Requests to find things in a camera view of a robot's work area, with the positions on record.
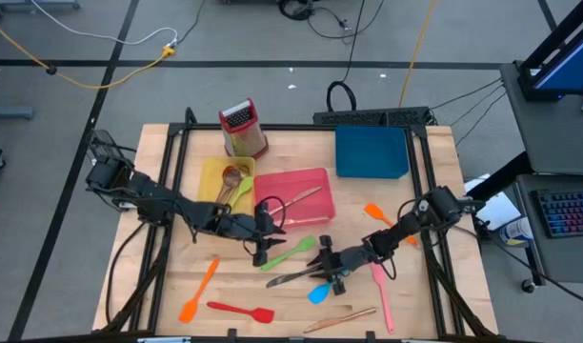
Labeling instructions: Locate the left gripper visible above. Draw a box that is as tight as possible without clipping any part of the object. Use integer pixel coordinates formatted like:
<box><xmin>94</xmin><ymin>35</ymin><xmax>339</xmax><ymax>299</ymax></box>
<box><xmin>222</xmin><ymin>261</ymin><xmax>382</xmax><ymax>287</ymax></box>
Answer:
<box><xmin>233</xmin><ymin>202</ymin><xmax>288</xmax><ymax>267</ymax></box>

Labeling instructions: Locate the yellow plastic bin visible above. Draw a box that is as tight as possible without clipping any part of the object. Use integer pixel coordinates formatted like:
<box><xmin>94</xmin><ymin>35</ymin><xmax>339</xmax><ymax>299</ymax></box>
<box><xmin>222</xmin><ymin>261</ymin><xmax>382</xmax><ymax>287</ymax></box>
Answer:
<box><xmin>197</xmin><ymin>155</ymin><xmax>257</xmax><ymax>216</ymax></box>

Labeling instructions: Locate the blue silicone spatula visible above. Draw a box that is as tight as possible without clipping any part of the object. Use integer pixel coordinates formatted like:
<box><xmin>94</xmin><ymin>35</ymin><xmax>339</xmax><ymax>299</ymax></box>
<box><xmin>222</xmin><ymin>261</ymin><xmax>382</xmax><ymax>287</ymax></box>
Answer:
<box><xmin>308</xmin><ymin>271</ymin><xmax>350</xmax><ymax>305</ymax></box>

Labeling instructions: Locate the grey keyboard table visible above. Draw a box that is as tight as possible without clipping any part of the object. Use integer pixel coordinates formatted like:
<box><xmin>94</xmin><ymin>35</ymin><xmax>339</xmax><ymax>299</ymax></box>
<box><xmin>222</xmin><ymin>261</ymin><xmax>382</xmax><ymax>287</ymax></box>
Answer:
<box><xmin>513</xmin><ymin>173</ymin><xmax>583</xmax><ymax>286</ymax></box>

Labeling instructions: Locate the black desk column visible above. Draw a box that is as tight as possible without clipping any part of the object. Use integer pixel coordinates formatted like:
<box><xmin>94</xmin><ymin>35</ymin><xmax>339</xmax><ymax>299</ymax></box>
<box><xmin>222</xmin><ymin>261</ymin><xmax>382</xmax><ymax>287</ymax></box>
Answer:
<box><xmin>466</xmin><ymin>151</ymin><xmax>534</xmax><ymax>196</ymax></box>

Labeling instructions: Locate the pink plastic bin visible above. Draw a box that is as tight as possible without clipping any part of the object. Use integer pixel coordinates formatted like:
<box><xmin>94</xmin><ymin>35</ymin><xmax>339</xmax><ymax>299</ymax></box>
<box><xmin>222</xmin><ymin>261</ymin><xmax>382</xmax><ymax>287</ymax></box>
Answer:
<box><xmin>252</xmin><ymin>167</ymin><xmax>337</xmax><ymax>229</ymax></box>

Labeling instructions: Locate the black table knife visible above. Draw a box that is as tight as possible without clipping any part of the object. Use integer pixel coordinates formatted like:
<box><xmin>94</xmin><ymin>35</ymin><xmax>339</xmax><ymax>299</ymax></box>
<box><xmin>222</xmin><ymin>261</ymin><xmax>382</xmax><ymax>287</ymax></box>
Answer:
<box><xmin>266</xmin><ymin>266</ymin><xmax>321</xmax><ymax>289</ymax></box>

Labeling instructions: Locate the black arm base box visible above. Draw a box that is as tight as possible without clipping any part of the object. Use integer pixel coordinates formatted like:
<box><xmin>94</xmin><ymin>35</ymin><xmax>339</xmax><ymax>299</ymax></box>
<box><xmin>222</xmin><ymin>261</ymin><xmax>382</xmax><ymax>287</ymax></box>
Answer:
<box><xmin>87</xmin><ymin>129</ymin><xmax>126</xmax><ymax>166</ymax></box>

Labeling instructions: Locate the blue plastic bin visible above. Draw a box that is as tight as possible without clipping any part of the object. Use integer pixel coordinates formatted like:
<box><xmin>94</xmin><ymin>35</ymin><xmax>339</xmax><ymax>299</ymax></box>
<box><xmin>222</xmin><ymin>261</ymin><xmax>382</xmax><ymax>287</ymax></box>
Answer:
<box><xmin>334</xmin><ymin>125</ymin><xmax>411</xmax><ymax>180</ymax></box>

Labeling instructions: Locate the copper table knife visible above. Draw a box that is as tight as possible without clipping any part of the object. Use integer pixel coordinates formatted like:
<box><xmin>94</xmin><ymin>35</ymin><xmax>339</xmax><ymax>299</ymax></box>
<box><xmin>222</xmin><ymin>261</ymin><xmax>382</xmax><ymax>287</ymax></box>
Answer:
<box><xmin>303</xmin><ymin>307</ymin><xmax>377</xmax><ymax>333</ymax></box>

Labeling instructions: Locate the dark wooden spoon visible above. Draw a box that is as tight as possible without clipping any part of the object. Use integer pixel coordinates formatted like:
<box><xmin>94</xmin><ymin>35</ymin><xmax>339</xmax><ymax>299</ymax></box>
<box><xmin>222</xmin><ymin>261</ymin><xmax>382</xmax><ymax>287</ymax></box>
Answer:
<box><xmin>214</xmin><ymin>165</ymin><xmax>244</xmax><ymax>206</ymax></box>

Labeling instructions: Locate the black cable coil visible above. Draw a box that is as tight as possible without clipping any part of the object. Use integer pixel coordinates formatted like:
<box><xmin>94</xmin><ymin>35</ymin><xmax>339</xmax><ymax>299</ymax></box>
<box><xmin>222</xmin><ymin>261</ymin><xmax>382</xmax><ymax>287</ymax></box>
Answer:
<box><xmin>276</xmin><ymin>0</ymin><xmax>316</xmax><ymax>21</ymax></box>

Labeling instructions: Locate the box grater red handle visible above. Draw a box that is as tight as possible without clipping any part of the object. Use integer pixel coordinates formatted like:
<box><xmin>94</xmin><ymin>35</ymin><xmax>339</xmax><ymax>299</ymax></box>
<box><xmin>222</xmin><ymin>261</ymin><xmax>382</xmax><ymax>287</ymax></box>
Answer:
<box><xmin>218</xmin><ymin>97</ymin><xmax>270</xmax><ymax>162</ymax></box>

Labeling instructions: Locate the orange silicone spatula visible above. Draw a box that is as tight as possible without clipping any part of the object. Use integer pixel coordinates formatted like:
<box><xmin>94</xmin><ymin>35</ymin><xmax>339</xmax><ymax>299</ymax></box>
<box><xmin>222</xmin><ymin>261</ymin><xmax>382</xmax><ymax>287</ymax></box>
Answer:
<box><xmin>178</xmin><ymin>257</ymin><xmax>220</xmax><ymax>324</ymax></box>
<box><xmin>364</xmin><ymin>203</ymin><xmax>419</xmax><ymax>247</ymax></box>

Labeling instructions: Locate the yellow hanging cable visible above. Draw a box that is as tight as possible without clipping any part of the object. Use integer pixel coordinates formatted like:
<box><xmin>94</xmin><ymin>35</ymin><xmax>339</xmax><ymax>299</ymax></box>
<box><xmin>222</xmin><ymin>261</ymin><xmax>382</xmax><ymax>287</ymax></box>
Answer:
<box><xmin>398</xmin><ymin>0</ymin><xmax>438</xmax><ymax>109</ymax></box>

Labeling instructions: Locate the green silicone spoon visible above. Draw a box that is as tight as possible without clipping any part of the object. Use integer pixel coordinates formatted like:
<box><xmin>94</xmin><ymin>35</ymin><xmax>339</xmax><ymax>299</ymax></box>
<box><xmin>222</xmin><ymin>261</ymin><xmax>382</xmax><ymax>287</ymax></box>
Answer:
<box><xmin>228</xmin><ymin>175</ymin><xmax>255</xmax><ymax>210</ymax></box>

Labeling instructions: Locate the black power strip box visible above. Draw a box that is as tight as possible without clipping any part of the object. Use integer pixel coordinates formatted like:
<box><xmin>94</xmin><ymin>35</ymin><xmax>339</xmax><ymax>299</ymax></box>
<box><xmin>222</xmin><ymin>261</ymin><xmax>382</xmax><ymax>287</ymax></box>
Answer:
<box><xmin>312</xmin><ymin>106</ymin><xmax>435</xmax><ymax>127</ymax></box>

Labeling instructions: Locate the thin black cable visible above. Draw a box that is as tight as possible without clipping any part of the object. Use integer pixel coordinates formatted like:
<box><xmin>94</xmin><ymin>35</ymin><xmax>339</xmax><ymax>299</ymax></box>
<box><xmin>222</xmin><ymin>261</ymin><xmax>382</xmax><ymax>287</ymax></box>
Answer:
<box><xmin>429</xmin><ymin>78</ymin><xmax>505</xmax><ymax>111</ymax></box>
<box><xmin>451</xmin><ymin>84</ymin><xmax>505</xmax><ymax>128</ymax></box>
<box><xmin>455</xmin><ymin>91</ymin><xmax>508</xmax><ymax>147</ymax></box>

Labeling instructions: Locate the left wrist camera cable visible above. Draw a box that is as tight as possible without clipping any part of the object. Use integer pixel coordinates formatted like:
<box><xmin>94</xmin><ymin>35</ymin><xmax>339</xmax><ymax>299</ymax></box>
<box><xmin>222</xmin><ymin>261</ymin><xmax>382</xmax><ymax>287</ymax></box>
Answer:
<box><xmin>256</xmin><ymin>194</ymin><xmax>289</xmax><ymax>225</ymax></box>

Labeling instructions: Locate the red silicone spatula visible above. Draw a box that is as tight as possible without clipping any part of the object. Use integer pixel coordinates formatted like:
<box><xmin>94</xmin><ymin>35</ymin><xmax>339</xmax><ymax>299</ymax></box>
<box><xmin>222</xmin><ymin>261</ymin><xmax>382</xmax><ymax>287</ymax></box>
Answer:
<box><xmin>206</xmin><ymin>301</ymin><xmax>276</xmax><ymax>325</ymax></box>

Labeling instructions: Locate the white blue canister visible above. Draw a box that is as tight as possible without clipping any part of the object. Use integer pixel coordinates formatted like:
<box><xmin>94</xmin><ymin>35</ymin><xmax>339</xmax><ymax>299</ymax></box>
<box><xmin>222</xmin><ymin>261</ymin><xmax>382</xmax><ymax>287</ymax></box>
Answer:
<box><xmin>498</xmin><ymin>217</ymin><xmax>535</xmax><ymax>248</ymax></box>

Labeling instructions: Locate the black hanging cable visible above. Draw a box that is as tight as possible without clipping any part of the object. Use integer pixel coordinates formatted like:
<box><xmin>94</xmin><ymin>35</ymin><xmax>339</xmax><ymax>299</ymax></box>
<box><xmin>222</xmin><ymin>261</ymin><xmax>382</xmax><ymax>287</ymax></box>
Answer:
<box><xmin>325</xmin><ymin>0</ymin><xmax>369</xmax><ymax>113</ymax></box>

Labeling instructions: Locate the black aluminium table frame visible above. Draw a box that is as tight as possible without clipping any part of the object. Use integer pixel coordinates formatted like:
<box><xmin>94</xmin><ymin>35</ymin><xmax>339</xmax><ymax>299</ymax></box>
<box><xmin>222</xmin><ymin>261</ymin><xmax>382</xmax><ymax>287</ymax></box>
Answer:
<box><xmin>93</xmin><ymin>107</ymin><xmax>500</xmax><ymax>343</ymax></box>

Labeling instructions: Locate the white cable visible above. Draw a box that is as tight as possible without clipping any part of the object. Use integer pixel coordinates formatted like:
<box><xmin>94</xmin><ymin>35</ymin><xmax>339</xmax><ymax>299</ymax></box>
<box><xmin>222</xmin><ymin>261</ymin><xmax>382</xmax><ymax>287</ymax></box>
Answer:
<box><xmin>31</xmin><ymin>0</ymin><xmax>179</xmax><ymax>48</ymax></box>

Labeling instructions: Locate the backlit keyboard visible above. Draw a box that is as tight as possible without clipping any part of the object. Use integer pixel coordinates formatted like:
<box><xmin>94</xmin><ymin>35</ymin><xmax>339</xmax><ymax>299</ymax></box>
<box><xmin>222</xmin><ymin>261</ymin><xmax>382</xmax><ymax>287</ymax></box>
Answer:
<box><xmin>533</xmin><ymin>190</ymin><xmax>583</xmax><ymax>239</ymax></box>

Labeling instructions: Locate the grey furniture base bar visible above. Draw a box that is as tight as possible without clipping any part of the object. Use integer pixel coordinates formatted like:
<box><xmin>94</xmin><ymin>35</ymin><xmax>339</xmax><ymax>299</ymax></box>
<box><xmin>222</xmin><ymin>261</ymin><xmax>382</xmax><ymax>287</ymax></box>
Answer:
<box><xmin>0</xmin><ymin>0</ymin><xmax>81</xmax><ymax>13</ymax></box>
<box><xmin>0</xmin><ymin>107</ymin><xmax>35</xmax><ymax>120</ymax></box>

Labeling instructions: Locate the yellow extension cable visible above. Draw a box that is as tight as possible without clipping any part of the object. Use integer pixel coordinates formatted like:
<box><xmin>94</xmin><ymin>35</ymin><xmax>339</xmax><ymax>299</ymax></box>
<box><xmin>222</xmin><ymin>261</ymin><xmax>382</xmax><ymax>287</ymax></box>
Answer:
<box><xmin>0</xmin><ymin>16</ymin><xmax>177</xmax><ymax>91</ymax></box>

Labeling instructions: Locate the green silicone spatula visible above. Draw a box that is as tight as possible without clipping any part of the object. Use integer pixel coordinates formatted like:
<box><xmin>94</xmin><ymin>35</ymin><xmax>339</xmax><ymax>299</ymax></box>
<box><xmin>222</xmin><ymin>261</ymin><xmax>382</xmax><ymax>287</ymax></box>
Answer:
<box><xmin>260</xmin><ymin>235</ymin><xmax>316</xmax><ymax>272</ymax></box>

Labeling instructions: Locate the computer monitor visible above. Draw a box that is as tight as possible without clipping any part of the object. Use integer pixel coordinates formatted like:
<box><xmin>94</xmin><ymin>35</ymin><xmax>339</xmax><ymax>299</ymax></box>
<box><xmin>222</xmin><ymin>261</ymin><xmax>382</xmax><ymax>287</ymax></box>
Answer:
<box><xmin>517</xmin><ymin>0</ymin><xmax>583</xmax><ymax>102</ymax></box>

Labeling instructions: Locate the orange utensil edge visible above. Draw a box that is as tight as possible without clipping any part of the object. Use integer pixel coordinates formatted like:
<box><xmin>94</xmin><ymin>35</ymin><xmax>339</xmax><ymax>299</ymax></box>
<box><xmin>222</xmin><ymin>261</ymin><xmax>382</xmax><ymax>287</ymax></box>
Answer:
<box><xmin>224</xmin><ymin>163</ymin><xmax>251</xmax><ymax>206</ymax></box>

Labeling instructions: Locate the grey desk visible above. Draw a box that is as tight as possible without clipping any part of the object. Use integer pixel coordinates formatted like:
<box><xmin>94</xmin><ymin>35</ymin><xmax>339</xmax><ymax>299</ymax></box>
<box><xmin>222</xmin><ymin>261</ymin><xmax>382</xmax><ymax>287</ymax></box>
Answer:
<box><xmin>499</xmin><ymin>61</ymin><xmax>583</xmax><ymax>176</ymax></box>

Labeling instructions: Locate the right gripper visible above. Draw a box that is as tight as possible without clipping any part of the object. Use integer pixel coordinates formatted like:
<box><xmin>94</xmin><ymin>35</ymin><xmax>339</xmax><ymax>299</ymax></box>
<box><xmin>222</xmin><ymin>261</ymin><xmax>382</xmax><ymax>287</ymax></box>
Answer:
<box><xmin>307</xmin><ymin>235</ymin><xmax>372</xmax><ymax>296</ymax></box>

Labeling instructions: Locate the pink silicone spatula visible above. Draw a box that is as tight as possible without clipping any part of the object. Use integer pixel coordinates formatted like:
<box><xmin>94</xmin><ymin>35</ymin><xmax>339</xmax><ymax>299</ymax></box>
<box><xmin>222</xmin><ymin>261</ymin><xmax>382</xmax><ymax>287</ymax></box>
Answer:
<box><xmin>371</xmin><ymin>263</ymin><xmax>396</xmax><ymax>334</ymax></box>

